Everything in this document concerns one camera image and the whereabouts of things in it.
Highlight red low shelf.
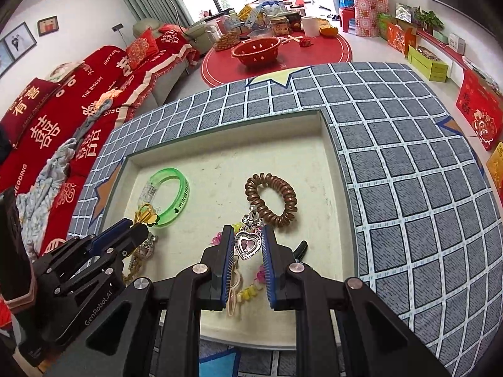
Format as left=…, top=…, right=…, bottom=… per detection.
left=416, top=27, right=503, bottom=80

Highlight clear jar of nuts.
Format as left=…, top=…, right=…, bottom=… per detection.
left=214, top=15, right=240, bottom=52

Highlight red plastic stool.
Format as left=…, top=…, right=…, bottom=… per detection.
left=338, top=5, right=357, bottom=32

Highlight orange gift box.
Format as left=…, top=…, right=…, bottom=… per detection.
left=379, top=13, right=417, bottom=58

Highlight round red table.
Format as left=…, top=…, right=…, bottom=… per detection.
left=201, top=30, right=353, bottom=88

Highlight large framed picture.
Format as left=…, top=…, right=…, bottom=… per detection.
left=0, top=21, right=38, bottom=78

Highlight green yellow box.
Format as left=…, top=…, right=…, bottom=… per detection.
left=407, top=45, right=450, bottom=83

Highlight white cup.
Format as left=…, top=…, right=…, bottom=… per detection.
left=301, top=15, right=321, bottom=38

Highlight red gold gift bag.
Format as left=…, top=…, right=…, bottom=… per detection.
left=455, top=68, right=503, bottom=152

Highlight red colander bowl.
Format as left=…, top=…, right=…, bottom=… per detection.
left=230, top=37, right=282, bottom=67

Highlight gold chain pendant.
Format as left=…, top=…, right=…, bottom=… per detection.
left=123, top=232, right=159, bottom=286

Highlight green potted plant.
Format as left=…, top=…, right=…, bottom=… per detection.
left=412, top=6, right=445, bottom=34

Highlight small framed picture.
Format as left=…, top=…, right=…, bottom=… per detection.
left=38, top=15, right=59, bottom=37

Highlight light blue white cloth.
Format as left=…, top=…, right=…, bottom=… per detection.
left=15, top=139, right=78, bottom=260

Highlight pink yellow beaded bracelet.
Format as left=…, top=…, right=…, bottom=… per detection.
left=210, top=222, right=268, bottom=304

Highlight red patterned cushion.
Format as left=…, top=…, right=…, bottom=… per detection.
left=125, top=28, right=160, bottom=70

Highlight silver heart pendant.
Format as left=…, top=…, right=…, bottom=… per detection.
left=234, top=206, right=264, bottom=262

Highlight brown spiral hair tie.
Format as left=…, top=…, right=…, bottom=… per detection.
left=244, top=172, right=296, bottom=229

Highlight red covered sofa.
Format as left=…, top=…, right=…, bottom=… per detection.
left=0, top=24, right=202, bottom=268

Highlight pile of plastic bags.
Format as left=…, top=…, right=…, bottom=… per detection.
left=238, top=0, right=293, bottom=22

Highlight grey knitted cloth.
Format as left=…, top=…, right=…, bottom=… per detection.
left=64, top=97, right=115, bottom=155

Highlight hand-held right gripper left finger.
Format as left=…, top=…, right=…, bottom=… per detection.
left=43, top=225, right=236, bottom=377

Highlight green translucent bangle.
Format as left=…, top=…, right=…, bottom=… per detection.
left=139, top=167, right=190, bottom=229

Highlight beige recliner armchair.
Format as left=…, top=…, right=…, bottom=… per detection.
left=132, top=17, right=221, bottom=56

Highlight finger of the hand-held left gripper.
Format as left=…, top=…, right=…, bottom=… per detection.
left=53, top=225, right=150, bottom=307
left=33, top=218, right=134, bottom=283

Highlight beige hair clip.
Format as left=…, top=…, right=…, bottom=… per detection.
left=225, top=258, right=245, bottom=317

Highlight red cushion gold characters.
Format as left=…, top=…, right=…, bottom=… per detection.
left=0, top=77, right=60, bottom=147

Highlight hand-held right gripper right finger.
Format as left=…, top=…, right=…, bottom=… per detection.
left=262, top=225, right=451, bottom=377

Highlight beige tray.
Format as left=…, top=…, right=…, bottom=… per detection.
left=65, top=109, right=361, bottom=351

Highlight yellow bow hair clip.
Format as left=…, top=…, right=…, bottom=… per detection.
left=133, top=203, right=160, bottom=227

